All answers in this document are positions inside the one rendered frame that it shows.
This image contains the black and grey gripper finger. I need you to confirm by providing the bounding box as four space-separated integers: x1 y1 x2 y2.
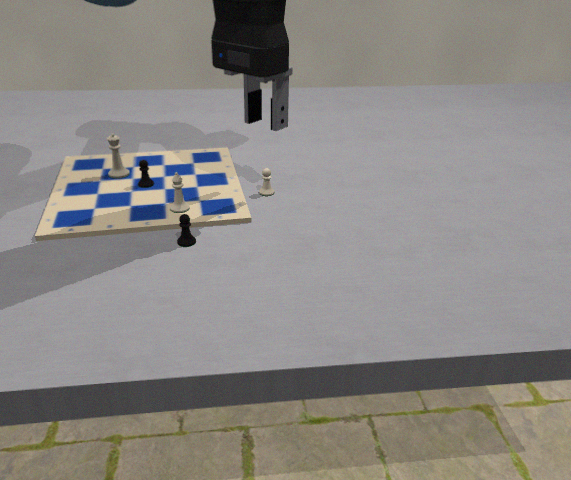
256 67 293 131
224 70 262 124

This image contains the blue and cream chessboard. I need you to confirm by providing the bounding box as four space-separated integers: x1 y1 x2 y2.
35 147 251 241

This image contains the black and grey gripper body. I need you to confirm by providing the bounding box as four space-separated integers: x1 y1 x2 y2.
211 0 289 77

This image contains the white chess queen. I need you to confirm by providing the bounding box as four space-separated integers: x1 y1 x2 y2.
107 134 130 179

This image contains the black pawn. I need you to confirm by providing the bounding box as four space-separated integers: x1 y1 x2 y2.
138 160 154 188
177 214 196 247

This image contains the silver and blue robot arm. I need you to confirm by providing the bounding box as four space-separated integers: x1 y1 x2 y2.
84 0 136 7

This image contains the white bishop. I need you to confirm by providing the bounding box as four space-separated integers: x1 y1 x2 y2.
170 172 190 213

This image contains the white pawn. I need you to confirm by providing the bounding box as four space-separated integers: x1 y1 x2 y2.
259 168 274 196

